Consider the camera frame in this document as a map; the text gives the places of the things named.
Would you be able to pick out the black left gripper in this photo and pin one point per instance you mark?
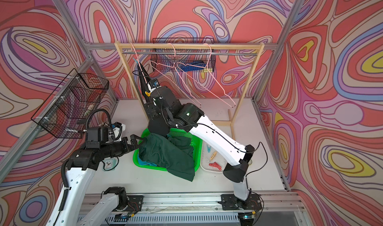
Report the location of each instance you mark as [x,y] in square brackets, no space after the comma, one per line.
[126,148]

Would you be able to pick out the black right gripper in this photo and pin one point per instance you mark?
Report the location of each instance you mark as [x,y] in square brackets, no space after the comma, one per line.
[150,108]

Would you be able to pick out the black t-shirt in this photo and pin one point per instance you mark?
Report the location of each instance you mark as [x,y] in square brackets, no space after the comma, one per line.
[157,123]

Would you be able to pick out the dark green t-shirt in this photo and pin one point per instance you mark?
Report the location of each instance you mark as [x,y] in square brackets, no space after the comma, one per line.
[175,154]

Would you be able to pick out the wooden clothespin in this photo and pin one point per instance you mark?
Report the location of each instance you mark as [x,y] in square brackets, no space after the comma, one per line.
[213,156]

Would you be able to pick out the red clothespin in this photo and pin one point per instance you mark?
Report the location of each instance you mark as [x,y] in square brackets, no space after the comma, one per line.
[215,165]
[219,167]

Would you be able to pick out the teal t-shirt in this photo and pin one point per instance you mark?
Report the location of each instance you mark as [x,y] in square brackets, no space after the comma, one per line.
[146,163]

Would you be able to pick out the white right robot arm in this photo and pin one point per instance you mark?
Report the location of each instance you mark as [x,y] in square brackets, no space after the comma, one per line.
[193,120]

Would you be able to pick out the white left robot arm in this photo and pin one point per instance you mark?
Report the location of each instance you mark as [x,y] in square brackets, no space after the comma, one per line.
[79,169]

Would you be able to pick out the pine cone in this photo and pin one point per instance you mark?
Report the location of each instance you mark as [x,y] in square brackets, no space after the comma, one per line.
[105,124]

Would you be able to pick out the small green clock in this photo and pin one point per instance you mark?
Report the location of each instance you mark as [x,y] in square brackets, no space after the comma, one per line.
[109,164]

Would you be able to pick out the green perforated plastic basket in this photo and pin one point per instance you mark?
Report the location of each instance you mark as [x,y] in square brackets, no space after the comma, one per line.
[196,143]

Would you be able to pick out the blue stapler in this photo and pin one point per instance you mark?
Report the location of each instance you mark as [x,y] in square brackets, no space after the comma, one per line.
[193,66]

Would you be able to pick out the white plastic tray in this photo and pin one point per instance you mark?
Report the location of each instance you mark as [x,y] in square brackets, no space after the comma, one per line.
[204,160]

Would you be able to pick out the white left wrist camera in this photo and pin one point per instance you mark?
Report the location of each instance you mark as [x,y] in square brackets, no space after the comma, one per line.
[118,128]

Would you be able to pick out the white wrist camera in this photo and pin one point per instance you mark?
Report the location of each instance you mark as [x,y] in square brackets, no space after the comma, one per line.
[152,85]
[118,128]

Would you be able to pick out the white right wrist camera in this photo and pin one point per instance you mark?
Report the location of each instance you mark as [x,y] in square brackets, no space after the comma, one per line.
[152,85]

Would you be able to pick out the black wire basket back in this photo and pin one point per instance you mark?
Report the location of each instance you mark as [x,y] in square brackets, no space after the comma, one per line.
[201,53]

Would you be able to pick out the black wire basket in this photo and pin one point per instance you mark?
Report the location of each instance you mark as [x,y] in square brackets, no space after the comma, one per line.
[201,53]
[64,113]

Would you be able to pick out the black wire basket left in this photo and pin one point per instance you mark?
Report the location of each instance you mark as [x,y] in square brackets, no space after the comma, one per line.
[64,113]

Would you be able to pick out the wooden clothes rack frame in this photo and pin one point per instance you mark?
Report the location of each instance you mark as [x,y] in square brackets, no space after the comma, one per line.
[257,49]

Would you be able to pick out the metal rail base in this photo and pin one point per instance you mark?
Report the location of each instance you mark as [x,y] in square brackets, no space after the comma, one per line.
[263,208]

